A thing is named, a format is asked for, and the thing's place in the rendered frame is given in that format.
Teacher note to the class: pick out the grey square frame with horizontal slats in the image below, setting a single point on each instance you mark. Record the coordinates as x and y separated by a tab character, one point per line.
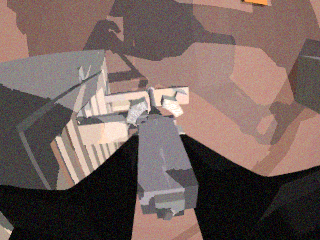
39	95

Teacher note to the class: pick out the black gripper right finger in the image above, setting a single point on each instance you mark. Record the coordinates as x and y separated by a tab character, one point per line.
233	203

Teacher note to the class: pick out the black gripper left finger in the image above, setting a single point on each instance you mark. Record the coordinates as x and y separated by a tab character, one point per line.
99	207

